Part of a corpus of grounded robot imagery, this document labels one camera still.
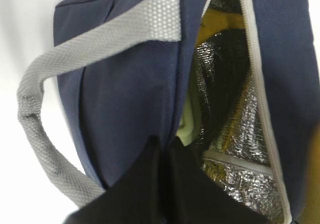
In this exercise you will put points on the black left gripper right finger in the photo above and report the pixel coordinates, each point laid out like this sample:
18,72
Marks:
196,199

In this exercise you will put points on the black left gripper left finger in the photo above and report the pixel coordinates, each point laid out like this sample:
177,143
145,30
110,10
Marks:
133,199

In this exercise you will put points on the yellow banana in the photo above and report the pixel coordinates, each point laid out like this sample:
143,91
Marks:
214,21

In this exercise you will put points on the green lidded glass container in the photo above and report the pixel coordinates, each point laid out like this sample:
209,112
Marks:
190,121

